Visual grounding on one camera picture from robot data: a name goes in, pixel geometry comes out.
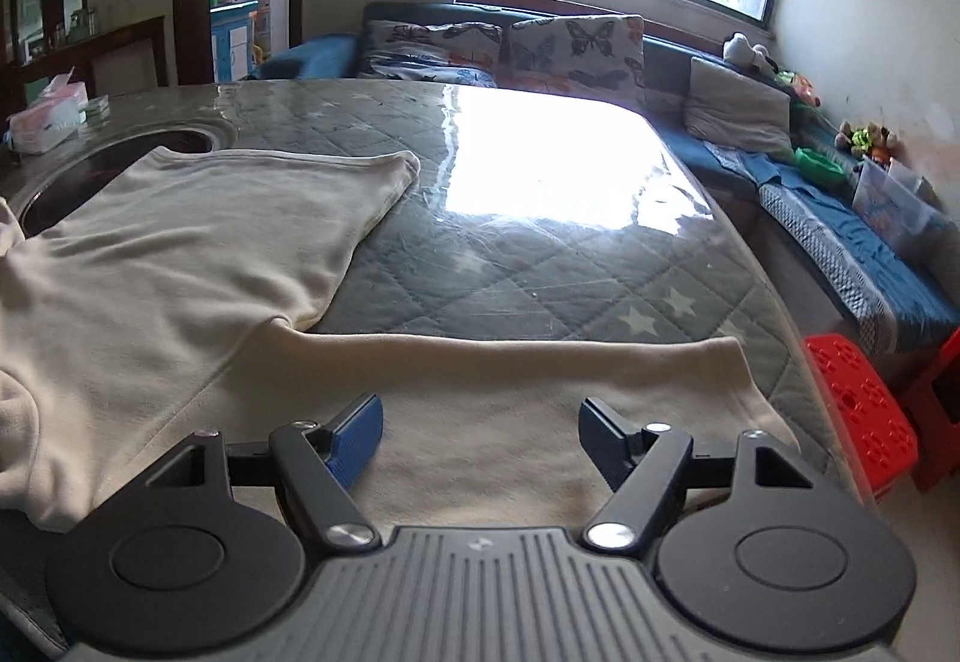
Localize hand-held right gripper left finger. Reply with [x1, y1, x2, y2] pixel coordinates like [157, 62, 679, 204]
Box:
[147, 394, 385, 552]

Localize clear plastic storage box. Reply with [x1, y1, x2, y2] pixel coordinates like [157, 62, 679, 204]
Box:
[852, 156, 940, 258]

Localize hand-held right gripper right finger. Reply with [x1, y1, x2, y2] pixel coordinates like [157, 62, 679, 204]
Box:
[578, 397, 814, 552]

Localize red plastic stool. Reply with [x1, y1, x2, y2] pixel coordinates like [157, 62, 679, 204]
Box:
[901, 326, 960, 492]
[799, 334, 920, 499]

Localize white plush toy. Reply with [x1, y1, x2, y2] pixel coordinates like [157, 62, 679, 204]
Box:
[723, 32, 776, 73]

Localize grey plain cushion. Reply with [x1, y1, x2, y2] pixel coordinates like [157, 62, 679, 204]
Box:
[682, 57, 796, 153]

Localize small plush toys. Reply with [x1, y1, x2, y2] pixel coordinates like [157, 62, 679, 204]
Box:
[834, 120, 902, 165]

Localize pink tissue pack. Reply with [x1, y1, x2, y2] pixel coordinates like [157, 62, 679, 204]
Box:
[7, 71, 89, 154]

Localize butterfly print cushion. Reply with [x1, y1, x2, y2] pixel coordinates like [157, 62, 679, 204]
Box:
[358, 19, 505, 84]
[498, 15, 647, 108]

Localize cream long-sleeved shirt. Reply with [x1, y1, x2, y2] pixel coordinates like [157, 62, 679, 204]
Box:
[0, 147, 802, 532]

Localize blue sofa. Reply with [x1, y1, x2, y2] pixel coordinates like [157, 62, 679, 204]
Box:
[241, 2, 960, 357]

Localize green plastic bowl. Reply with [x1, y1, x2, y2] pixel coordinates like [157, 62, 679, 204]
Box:
[795, 147, 847, 184]

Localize blue and white cabinet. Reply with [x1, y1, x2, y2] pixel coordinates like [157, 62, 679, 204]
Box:
[210, 0, 260, 82]

